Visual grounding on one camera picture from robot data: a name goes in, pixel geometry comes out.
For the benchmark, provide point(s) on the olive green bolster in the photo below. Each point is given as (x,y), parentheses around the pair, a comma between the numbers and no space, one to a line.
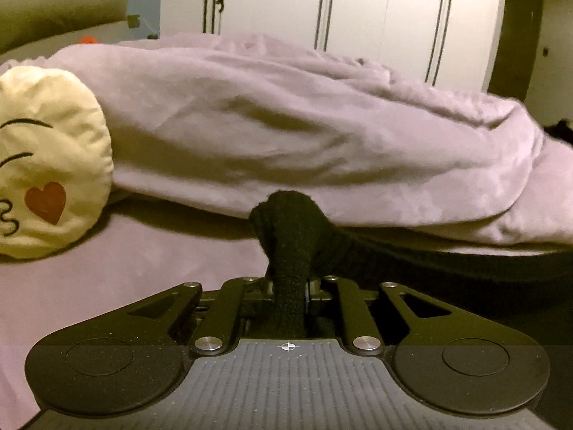
(53,13)

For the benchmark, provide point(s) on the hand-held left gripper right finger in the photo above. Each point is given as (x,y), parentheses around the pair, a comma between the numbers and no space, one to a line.
(347,318)

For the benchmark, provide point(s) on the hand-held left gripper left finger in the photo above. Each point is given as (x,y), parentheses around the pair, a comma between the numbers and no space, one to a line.
(224,318)

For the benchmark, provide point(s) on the yellow kissing emoji pillow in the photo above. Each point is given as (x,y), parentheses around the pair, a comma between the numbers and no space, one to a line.
(49,161)

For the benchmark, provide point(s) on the white wardrobe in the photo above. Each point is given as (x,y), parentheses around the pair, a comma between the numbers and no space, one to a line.
(358,9)

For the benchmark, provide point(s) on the black knit sweater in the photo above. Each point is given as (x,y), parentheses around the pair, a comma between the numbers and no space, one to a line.
(291,242)

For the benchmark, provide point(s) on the purple duvet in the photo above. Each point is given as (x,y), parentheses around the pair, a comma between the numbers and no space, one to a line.
(291,134)

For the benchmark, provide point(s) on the purple bed sheet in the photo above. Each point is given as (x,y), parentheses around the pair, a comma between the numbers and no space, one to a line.
(134,268)

